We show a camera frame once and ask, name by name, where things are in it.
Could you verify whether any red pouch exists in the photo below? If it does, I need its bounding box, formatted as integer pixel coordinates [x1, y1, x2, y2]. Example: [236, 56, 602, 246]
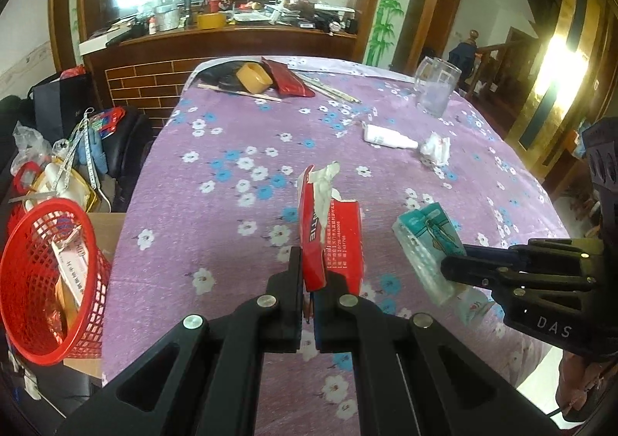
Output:
[261, 56, 314, 99]

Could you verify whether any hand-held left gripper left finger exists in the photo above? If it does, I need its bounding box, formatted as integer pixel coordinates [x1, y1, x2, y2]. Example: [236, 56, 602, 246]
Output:
[55, 247, 305, 436]

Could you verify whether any red plastic basket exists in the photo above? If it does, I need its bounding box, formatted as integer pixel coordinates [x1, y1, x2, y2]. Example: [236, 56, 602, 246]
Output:
[0, 198, 113, 365]

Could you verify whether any wooden door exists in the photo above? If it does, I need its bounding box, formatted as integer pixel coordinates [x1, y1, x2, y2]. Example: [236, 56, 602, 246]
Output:
[420, 0, 464, 60]

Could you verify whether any teal tissue pack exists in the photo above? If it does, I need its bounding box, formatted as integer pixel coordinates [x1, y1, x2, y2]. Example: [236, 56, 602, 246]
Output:
[392, 203, 468, 306]

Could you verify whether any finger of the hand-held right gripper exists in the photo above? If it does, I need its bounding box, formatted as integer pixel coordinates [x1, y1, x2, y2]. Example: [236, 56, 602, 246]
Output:
[440, 255, 599, 295]
[463, 238, 605, 273]

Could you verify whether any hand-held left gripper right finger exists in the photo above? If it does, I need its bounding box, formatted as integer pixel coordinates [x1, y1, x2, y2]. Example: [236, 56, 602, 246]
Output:
[314, 267, 575, 436]

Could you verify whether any torn red paper box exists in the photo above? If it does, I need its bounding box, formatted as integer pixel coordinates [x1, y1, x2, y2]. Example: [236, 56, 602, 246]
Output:
[295, 163, 363, 294]

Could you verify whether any crumpled clear plastic wrapper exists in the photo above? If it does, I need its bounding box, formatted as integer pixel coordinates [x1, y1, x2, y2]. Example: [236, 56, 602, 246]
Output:
[419, 131, 452, 169]

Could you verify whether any clear glass mug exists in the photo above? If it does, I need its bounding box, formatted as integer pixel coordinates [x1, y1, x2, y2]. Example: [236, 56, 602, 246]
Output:
[414, 56, 462, 118]

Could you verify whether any cardboard box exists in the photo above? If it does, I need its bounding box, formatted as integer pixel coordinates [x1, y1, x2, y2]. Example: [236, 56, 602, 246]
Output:
[63, 213, 127, 379]

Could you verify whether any black shopping bag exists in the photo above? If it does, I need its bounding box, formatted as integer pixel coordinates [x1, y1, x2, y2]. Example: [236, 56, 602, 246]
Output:
[29, 73, 95, 140]

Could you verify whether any bundle of chopsticks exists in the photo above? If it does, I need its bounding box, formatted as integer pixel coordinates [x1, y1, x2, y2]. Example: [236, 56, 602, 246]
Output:
[294, 71, 362, 104]

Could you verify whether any person's right forearm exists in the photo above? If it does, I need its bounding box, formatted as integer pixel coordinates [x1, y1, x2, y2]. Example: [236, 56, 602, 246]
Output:
[560, 351, 609, 424]

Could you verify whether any yellow tape roll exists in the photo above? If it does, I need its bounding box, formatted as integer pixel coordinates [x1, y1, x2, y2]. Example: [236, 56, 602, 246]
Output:
[236, 63, 272, 94]

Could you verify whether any blue glove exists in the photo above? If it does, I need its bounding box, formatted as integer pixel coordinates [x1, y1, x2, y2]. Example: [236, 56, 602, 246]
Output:
[84, 129, 109, 173]

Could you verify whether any metal pot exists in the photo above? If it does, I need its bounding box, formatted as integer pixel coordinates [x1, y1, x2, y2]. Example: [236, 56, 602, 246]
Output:
[153, 5, 184, 31]

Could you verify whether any red printed packet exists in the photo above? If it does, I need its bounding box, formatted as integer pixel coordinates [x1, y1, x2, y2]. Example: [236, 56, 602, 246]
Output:
[87, 108, 126, 132]

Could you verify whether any white plastic bag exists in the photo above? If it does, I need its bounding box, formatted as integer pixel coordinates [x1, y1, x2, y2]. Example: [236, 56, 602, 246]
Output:
[10, 122, 54, 176]

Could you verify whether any white squeeze bottle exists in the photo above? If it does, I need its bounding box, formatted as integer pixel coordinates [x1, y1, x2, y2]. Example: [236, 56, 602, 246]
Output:
[363, 123, 418, 151]

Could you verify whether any wooden counter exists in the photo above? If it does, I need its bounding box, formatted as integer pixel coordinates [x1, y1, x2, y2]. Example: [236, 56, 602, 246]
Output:
[80, 25, 358, 128]

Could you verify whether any long white carton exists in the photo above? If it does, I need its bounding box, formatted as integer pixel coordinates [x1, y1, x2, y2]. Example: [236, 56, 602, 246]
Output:
[54, 233, 97, 308]

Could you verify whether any black leather chair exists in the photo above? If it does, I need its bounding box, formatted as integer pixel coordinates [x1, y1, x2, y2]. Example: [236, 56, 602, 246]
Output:
[104, 108, 158, 186]

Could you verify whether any wooden chopstick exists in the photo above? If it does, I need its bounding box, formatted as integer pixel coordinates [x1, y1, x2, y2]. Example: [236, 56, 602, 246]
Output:
[197, 83, 283, 102]

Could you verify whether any dark cloth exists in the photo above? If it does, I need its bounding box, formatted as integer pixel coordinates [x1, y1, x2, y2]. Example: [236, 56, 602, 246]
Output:
[449, 41, 481, 79]

